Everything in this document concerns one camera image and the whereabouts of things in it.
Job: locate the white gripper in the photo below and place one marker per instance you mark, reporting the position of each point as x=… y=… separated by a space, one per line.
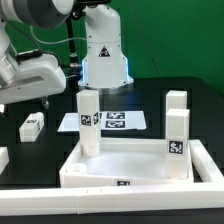
x=34 y=78

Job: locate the fiducial marker sheet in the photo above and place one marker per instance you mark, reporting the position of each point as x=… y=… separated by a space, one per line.
x=110 y=120

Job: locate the white desk top tray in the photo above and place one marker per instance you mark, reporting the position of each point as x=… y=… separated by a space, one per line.
x=121 y=162

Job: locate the white L-shaped fence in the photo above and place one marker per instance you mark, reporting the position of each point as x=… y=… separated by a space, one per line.
x=207 y=193

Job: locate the white block left edge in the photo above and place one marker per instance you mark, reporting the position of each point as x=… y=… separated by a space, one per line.
x=4 y=159

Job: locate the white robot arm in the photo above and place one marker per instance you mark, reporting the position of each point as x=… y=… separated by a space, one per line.
x=104 y=67

